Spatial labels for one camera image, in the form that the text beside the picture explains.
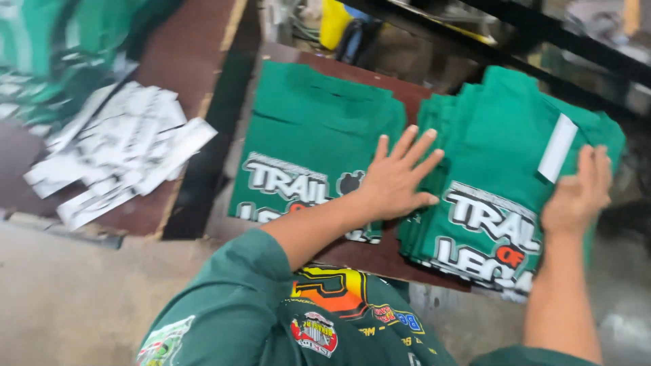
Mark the white paper strip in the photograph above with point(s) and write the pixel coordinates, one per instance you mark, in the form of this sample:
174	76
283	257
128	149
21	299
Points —
558	147

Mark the thick stack of green shirts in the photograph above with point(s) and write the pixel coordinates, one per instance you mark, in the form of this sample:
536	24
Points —
488	152

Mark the heap of green printed shirts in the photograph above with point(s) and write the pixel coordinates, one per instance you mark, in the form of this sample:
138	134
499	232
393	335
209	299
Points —
61	45

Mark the pile of white printed papers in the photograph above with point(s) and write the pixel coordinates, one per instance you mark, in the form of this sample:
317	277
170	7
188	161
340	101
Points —
117	152

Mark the black metal rack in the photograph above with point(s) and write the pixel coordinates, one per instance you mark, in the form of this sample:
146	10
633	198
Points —
534	35

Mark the yellow plastic container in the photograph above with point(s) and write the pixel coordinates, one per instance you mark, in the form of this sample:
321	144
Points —
333	23

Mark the thin stack of green shirts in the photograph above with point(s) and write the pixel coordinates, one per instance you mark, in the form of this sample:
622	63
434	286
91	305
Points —
310	122

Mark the person's left hand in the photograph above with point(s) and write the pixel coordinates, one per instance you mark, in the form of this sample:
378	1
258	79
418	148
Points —
394	185

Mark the person's green printed jersey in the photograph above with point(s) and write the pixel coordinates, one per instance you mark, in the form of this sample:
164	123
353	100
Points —
244	315

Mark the person's right hand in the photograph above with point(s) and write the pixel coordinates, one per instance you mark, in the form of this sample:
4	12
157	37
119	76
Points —
577	203

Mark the black bag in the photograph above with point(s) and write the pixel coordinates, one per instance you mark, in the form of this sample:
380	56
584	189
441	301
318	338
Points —
356	40

